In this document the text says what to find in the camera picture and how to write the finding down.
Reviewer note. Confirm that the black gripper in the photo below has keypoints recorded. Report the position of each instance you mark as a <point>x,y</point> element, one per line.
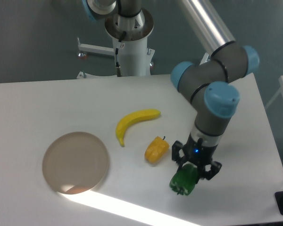
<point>198,153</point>

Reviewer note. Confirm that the green toy bell pepper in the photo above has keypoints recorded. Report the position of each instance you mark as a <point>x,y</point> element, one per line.
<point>185,179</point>

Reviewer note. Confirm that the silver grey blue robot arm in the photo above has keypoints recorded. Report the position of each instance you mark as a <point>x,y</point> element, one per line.
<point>207,87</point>

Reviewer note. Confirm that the yellow toy bell pepper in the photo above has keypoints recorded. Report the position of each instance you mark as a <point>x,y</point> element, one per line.
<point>156,149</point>

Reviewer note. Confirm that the yellow toy banana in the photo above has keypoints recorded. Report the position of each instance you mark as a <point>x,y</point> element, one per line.
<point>134,118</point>

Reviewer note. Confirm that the round beige plate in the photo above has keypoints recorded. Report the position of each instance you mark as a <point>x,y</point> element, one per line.
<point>75,162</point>

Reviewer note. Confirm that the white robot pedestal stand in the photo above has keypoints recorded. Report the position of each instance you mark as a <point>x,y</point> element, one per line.
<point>129,34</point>

